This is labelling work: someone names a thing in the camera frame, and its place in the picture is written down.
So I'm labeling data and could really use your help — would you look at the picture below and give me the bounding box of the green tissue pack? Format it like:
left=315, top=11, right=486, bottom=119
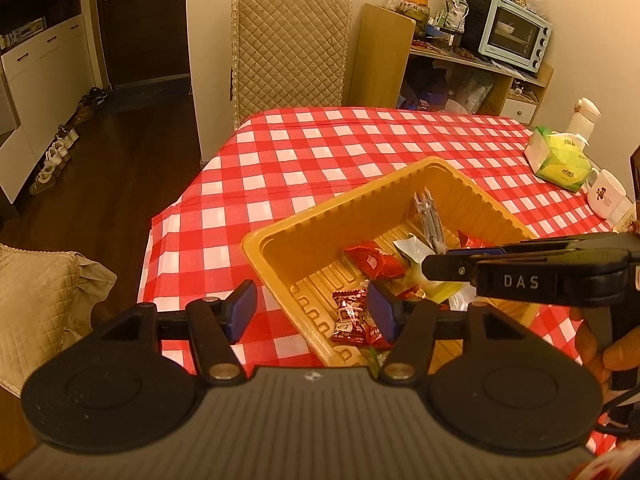
left=524, top=126, right=593, bottom=192

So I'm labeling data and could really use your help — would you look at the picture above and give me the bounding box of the silver green snack bag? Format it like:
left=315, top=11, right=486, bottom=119
left=434, top=0, right=469, bottom=36

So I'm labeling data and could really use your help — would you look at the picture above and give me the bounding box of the large red snack packet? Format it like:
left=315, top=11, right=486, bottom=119
left=343, top=241, right=406, bottom=281

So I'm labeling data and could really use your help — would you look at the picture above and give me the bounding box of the small yellow candy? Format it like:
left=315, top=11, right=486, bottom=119
left=425, top=280, right=463, bottom=306

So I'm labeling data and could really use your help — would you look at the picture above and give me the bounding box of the red white checkered tablecloth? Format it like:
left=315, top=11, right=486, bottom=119
left=137, top=106, right=640, bottom=461

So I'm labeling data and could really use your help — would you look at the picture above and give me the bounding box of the white and dark cabinet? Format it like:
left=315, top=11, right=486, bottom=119
left=0, top=0, right=108, bottom=221

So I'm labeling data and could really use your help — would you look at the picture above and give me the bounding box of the orange plastic tray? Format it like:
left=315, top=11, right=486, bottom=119
left=241, top=156, right=543, bottom=368

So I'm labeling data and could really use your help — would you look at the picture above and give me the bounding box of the black bag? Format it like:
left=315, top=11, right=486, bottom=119
left=405, top=62, right=451, bottom=103

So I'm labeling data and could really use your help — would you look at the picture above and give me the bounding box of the sunflower seed bag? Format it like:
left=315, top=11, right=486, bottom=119
left=612, top=205, right=640, bottom=235

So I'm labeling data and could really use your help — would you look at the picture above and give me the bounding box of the silver foil snack packet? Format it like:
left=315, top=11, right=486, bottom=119
left=392, top=234, right=437, bottom=267

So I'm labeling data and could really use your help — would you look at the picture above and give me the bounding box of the dark door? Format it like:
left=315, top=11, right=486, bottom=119
left=95, top=0, right=193, bottom=93

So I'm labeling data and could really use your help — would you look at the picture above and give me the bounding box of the white thermos bottle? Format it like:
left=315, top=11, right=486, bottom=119
left=565, top=97, right=601, bottom=142

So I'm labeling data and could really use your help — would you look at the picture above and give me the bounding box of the person's right hand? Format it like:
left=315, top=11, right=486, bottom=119
left=570, top=307, right=640, bottom=401

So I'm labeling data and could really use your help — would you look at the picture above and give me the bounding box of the white plastic bag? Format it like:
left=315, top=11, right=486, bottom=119
left=452, top=71, right=493, bottom=113

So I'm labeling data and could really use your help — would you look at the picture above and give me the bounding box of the white mug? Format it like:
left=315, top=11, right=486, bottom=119
left=582, top=169, right=632, bottom=221

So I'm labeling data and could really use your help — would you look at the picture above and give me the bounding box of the light blue toaster oven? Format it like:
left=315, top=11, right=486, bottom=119
left=477, top=0, right=553, bottom=73

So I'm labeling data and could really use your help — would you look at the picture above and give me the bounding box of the pickle jar with orange lid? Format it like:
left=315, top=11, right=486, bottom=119
left=395, top=0, right=431, bottom=28

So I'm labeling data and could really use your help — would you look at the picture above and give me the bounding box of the dark grey snack packet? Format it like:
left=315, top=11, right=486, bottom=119
left=412, top=186, right=448, bottom=253

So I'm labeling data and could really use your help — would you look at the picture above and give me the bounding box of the red candy with white pattern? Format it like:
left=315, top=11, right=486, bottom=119
left=330, top=289, right=371, bottom=346

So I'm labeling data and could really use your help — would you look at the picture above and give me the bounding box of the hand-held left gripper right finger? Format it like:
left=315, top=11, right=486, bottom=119
left=366, top=279, right=533, bottom=385

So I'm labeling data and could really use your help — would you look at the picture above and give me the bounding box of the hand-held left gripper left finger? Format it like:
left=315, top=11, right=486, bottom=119
left=92, top=279, right=258, bottom=387

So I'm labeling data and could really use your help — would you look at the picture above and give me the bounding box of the small white drawer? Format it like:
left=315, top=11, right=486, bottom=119
left=500, top=96, right=540, bottom=123

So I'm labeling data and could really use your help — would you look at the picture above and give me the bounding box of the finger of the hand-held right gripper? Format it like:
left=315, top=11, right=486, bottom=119
left=447, top=232, right=628, bottom=257
left=423, top=250, right=568, bottom=282

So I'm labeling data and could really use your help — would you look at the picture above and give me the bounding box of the wooden shelf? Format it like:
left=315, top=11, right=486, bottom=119
left=347, top=2, right=555, bottom=126

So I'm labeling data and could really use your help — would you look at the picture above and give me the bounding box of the chair with beige quilted cover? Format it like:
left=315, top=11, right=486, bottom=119
left=229, top=0, right=353, bottom=131
left=0, top=244, right=118, bottom=401

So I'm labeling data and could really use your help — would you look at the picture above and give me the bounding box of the row of shoes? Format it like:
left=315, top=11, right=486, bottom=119
left=29, top=87, right=110, bottom=196

